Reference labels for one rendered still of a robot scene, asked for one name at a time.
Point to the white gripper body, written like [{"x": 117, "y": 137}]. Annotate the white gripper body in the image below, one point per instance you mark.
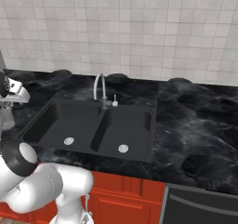
[{"x": 21, "y": 95}]

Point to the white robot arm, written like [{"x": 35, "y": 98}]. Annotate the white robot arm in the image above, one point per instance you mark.
[{"x": 37, "y": 184}]

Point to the clear glass cup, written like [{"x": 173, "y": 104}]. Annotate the clear glass cup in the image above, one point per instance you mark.
[{"x": 6, "y": 120}]

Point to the black double basin sink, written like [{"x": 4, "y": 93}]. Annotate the black double basin sink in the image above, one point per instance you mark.
[{"x": 124, "y": 128}]

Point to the silver curved tap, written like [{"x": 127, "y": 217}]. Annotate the silver curved tap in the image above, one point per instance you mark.
[{"x": 99, "y": 79}]

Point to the small white soap dispenser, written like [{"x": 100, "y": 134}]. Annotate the small white soap dispenser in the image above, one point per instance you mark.
[{"x": 115, "y": 102}]

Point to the red cupboard door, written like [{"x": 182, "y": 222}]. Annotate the red cupboard door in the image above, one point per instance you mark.
[
  {"x": 130, "y": 200},
  {"x": 34, "y": 217}
]

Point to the black dishwasher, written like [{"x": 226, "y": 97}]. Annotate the black dishwasher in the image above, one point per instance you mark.
[{"x": 201, "y": 207}]

